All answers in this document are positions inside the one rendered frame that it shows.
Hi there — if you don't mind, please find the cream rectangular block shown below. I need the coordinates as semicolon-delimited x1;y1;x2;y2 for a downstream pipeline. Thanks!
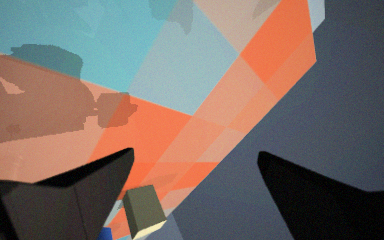
122;185;167;240

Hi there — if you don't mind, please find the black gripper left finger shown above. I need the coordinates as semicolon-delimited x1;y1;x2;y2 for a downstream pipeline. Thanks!
0;148;135;240

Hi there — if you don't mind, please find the blue short cylinder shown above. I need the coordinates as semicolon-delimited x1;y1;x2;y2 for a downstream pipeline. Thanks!
97;227;113;240

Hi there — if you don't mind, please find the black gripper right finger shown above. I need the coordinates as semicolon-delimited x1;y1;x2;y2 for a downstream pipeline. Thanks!
257;151;384;240

